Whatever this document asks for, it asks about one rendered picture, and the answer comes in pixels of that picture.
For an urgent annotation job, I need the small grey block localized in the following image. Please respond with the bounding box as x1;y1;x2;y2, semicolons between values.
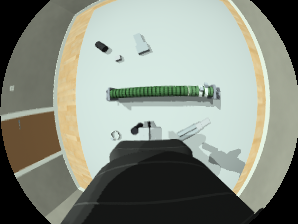
115;55;122;62

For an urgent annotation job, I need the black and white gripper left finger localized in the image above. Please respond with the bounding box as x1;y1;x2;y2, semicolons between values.
139;121;150;140

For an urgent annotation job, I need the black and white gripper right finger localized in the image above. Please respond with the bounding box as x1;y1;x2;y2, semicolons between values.
149;121;161;140

